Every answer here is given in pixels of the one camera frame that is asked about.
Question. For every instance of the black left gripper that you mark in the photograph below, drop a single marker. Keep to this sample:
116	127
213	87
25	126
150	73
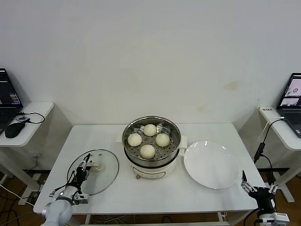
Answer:
81	176

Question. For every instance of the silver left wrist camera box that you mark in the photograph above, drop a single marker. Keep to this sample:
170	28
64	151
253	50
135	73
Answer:
82	200

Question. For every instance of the white labelled device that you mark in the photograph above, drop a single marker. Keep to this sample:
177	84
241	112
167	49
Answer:
267	109

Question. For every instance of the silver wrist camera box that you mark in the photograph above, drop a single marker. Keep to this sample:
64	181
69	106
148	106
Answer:
82	200
282	217

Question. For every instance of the white power strip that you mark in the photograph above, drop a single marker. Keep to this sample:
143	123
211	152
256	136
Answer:
24	200

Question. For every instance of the black computer mouse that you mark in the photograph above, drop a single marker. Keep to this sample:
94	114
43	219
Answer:
14	130

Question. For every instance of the grey laptop with light windows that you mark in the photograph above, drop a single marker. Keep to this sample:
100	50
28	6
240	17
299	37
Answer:
292	94

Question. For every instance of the white side table with mouse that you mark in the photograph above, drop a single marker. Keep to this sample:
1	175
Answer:
35	110

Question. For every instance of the cream electric cooker pot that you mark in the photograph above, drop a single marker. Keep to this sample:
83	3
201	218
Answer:
152	171

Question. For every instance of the stainless steel steamer basket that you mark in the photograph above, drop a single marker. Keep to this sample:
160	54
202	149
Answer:
152	162

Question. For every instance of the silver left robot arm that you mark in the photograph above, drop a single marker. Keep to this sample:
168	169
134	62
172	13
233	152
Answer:
58	209

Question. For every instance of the white round plate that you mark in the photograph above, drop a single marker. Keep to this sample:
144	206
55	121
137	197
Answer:
207	164

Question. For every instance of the black laptop with dark screen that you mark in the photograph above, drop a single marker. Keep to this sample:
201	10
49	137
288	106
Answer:
9	94

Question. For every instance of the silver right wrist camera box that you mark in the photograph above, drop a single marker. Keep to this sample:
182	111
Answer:
282	217

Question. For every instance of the white steamed baozi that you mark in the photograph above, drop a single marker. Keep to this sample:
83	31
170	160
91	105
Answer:
134	139
162	140
150	130
147	151

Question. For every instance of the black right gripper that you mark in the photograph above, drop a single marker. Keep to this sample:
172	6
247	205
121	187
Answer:
263	195

